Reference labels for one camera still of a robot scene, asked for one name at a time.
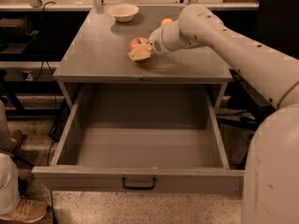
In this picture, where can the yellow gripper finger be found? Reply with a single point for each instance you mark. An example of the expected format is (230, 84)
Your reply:
(140, 53)

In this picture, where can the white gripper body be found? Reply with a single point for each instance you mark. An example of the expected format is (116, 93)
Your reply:
(156, 42)

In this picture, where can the red apple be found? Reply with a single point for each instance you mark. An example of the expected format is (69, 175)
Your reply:
(136, 42)

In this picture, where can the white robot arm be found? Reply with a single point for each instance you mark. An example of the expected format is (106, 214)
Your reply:
(271, 182)

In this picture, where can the open grey top drawer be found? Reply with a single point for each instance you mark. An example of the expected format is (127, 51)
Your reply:
(141, 131)

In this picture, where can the orange fruit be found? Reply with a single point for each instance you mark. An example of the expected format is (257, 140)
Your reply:
(165, 22)

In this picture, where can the white bowl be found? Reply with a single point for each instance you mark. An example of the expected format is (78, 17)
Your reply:
(123, 12)

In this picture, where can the grey cabinet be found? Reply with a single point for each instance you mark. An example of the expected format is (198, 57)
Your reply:
(99, 54)

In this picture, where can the black office chair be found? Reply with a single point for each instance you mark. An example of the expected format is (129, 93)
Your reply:
(274, 23)

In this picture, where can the tan sneaker far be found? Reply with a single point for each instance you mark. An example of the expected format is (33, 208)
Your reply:
(15, 139)

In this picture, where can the tan sneaker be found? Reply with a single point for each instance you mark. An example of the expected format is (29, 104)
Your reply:
(15, 139)
(27, 211)

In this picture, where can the person leg light trousers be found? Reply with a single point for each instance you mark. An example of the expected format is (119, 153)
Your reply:
(9, 188)

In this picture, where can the tan sneaker near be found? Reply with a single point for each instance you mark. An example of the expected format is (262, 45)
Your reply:
(27, 211)

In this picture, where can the wall power outlet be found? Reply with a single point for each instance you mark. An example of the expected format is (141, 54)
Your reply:
(27, 75)

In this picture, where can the black drawer handle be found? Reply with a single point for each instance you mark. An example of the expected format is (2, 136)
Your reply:
(138, 185)

